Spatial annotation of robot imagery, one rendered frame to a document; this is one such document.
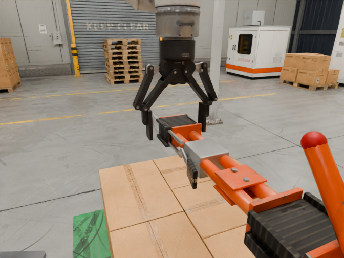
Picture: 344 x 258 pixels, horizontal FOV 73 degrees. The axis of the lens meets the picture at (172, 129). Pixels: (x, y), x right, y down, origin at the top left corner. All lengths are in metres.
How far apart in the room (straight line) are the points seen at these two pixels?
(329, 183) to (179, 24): 0.35
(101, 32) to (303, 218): 9.74
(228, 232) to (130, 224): 0.48
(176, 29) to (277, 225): 0.36
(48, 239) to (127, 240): 1.03
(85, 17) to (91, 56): 1.34
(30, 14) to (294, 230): 9.95
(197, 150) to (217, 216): 0.91
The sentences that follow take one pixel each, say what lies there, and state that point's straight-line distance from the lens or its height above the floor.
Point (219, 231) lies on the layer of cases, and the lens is 1.25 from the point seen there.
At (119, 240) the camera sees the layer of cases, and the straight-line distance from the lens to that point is 1.22.
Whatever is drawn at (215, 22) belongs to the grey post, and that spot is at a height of 1.60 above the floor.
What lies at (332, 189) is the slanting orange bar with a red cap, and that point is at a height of 1.30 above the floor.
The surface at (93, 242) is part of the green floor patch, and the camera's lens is 1.99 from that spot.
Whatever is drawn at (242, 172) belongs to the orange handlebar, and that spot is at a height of 1.23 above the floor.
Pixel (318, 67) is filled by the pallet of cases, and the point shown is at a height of 0.63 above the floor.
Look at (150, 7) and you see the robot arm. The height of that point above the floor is 1.49.
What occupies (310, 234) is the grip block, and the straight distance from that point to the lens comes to 0.31.
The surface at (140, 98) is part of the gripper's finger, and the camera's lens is 0.49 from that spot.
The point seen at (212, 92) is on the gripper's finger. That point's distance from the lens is 0.56.
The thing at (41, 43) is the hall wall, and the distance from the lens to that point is 10.00.
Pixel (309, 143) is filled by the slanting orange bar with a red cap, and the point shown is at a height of 1.33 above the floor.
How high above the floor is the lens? 1.43
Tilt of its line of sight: 22 degrees down
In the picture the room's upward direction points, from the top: straight up
